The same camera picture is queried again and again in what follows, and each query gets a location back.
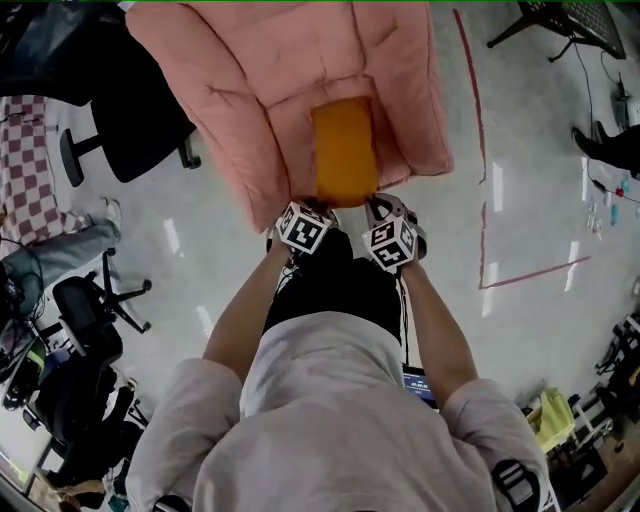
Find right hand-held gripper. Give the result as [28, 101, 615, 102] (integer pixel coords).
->
[360, 194, 430, 274]

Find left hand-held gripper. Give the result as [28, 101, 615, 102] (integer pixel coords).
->
[266, 199, 342, 259]

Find orange cushion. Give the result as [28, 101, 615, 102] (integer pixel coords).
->
[311, 96, 380, 211]

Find person's left forearm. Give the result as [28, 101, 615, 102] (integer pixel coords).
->
[202, 244, 296, 397]

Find person's right forearm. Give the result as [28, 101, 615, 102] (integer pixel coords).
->
[399, 259, 479, 417]

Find person's black trousers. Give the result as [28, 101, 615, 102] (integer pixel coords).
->
[262, 227, 404, 346]

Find pink padded armchair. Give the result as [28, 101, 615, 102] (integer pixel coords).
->
[124, 0, 455, 236]

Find black device blue screen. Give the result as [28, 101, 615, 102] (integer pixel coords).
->
[401, 363, 437, 412]

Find person's grey shirt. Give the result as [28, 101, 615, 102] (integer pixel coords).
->
[124, 309, 551, 512]

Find black office chair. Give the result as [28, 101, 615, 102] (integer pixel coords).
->
[49, 247, 154, 371]
[0, 0, 202, 189]

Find yellow-green cloth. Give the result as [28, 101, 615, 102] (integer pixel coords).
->
[528, 387, 577, 454]

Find black metal mesh table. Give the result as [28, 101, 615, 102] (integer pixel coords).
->
[487, 0, 628, 64]

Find pink checkered tablecloth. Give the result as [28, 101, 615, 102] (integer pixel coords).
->
[0, 94, 89, 247]

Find black white harness strap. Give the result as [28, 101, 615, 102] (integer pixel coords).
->
[491, 459, 542, 512]
[152, 493, 192, 512]

